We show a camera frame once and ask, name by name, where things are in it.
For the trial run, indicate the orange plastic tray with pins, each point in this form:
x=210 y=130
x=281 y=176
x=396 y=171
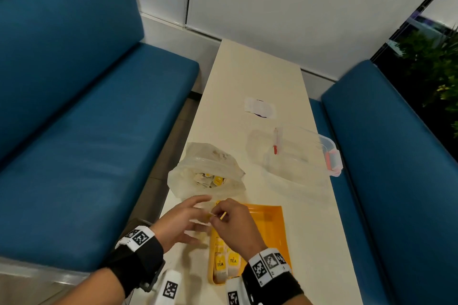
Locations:
x=273 y=229

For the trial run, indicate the person's right fingers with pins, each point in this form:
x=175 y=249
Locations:
x=223 y=208

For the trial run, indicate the person's left hand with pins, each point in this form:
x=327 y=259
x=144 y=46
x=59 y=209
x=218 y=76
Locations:
x=171 y=224

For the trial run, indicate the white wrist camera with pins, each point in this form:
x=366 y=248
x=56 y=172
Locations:
x=234 y=294
x=170 y=288

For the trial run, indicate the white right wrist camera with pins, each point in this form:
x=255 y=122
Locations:
x=234 y=294

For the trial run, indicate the person's left thumb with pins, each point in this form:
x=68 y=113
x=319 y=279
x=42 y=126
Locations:
x=191 y=239

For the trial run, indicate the person's left forearm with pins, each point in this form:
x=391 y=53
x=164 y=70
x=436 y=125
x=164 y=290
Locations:
x=95 y=288

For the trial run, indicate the person's right hand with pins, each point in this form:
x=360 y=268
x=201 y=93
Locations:
x=238 y=229

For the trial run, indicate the blue sofa with rounded backrest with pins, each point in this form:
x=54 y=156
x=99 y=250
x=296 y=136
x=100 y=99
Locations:
x=390 y=179

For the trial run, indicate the clear plastic bag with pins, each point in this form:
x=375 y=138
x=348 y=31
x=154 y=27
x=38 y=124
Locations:
x=200 y=165

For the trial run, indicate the black window frame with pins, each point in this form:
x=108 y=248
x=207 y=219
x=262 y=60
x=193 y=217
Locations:
x=411 y=15

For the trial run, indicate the clear plastic lid red latch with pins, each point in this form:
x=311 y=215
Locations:
x=275 y=142

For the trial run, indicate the blue sofa with wide seat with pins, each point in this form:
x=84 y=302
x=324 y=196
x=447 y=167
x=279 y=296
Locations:
x=82 y=119

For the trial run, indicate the small yellow white tea packet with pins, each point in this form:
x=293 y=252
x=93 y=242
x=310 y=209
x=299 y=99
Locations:
x=206 y=216

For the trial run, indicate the large green plant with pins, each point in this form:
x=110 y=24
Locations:
x=434 y=72

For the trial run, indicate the row of yellow tea packets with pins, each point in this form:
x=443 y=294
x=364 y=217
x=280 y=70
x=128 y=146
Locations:
x=229 y=262

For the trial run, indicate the clear plastic box pink latch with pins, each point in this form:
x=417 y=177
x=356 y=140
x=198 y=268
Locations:
x=304 y=165

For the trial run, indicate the pile of loose tea packets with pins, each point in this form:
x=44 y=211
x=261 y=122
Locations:
x=209 y=179

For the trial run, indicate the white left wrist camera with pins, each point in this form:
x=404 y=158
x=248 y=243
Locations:
x=170 y=288

